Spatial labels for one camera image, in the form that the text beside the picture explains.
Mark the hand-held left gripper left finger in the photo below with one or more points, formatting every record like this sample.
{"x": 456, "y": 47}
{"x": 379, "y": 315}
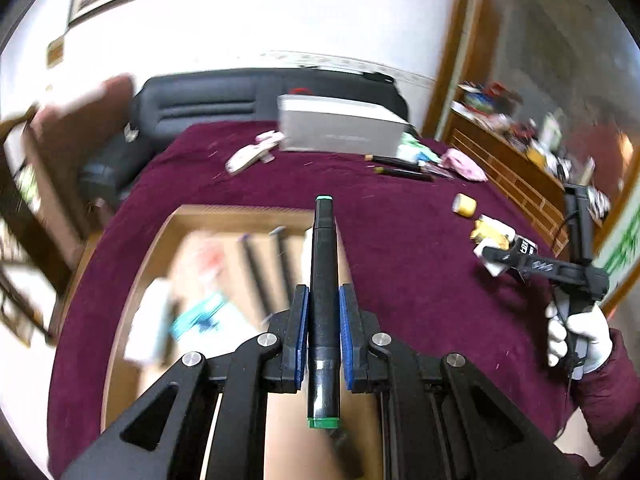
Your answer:
{"x": 300, "y": 330}

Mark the upholstered chair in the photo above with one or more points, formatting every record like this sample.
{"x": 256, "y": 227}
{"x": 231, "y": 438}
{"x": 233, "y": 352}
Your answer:
{"x": 85, "y": 160}

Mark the person's right forearm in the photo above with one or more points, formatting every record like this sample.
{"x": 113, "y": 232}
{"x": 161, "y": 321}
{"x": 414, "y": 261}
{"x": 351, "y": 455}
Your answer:
{"x": 610, "y": 400}

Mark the wooden chair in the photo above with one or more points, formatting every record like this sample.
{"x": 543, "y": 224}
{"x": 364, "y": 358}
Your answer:
{"x": 20, "y": 260}

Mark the wooden door frame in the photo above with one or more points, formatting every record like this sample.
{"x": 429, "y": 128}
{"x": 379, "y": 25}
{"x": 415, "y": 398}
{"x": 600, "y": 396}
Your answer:
{"x": 455, "y": 35}

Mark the wooden counter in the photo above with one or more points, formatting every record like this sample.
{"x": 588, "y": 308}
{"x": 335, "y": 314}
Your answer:
{"x": 500, "y": 170}

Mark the white power strip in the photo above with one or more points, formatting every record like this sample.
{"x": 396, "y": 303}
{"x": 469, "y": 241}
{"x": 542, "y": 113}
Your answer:
{"x": 250, "y": 152}

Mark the pink cloth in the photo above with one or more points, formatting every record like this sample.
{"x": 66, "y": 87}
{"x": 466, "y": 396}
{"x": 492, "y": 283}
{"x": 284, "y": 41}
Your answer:
{"x": 465, "y": 165}

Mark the cardboard box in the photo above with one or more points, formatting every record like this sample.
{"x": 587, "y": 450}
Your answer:
{"x": 145, "y": 240}

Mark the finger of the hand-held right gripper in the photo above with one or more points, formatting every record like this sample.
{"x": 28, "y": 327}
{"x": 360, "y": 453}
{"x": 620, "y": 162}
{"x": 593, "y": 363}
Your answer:
{"x": 525, "y": 262}

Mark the green cloth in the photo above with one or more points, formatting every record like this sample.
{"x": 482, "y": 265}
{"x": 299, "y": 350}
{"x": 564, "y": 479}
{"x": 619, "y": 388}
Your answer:
{"x": 417, "y": 147}

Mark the maroon tablecloth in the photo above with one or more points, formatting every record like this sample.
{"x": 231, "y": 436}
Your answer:
{"x": 425, "y": 300}

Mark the small clear box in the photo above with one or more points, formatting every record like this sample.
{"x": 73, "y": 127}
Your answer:
{"x": 205, "y": 260}

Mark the clear packaged pen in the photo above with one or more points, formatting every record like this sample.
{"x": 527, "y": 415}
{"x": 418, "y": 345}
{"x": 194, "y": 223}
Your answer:
{"x": 437, "y": 170}

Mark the black bag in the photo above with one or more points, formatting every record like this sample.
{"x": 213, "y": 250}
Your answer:
{"x": 379, "y": 77}

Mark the black snack packet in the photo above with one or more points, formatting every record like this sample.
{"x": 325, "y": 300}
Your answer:
{"x": 525, "y": 246}

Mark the black pen gold tip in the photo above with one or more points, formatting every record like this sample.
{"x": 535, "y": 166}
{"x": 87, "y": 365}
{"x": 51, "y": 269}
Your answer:
{"x": 395, "y": 161}
{"x": 405, "y": 174}

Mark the black marker green caps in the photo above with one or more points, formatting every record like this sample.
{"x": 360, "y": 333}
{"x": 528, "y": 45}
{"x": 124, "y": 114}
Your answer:
{"x": 322, "y": 285}

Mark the white roll pack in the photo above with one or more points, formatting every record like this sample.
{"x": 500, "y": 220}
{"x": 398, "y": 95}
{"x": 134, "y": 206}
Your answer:
{"x": 495, "y": 255}

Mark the black marker purple cap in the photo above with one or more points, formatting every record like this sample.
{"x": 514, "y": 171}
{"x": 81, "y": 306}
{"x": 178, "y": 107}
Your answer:
{"x": 257, "y": 270}

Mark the gold wall plaque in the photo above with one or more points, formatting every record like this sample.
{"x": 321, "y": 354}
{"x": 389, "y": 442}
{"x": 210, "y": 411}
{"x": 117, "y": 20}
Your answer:
{"x": 56, "y": 50}

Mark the red bag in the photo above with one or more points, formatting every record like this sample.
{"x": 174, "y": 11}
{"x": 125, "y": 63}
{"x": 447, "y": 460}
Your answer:
{"x": 300, "y": 91}

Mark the black leather sofa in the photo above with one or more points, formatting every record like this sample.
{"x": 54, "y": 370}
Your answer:
{"x": 200, "y": 105}

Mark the teal print tissue pack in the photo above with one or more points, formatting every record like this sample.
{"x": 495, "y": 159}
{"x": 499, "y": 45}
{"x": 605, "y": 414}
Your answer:
{"x": 202, "y": 317}

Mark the yellow packet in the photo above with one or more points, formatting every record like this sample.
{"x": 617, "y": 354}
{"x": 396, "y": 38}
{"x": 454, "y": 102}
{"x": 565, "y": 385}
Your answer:
{"x": 487, "y": 227}

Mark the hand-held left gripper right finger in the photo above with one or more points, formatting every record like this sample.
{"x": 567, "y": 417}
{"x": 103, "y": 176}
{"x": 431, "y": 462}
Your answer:
{"x": 346, "y": 330}

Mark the grey rectangular box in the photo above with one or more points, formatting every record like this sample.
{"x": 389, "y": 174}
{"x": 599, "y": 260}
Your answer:
{"x": 340, "y": 130}

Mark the green landscape poster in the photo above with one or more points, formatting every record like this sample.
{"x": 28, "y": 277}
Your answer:
{"x": 622, "y": 255}

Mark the person's right hand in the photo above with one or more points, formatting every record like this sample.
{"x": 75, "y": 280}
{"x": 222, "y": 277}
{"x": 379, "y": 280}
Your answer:
{"x": 595, "y": 340}

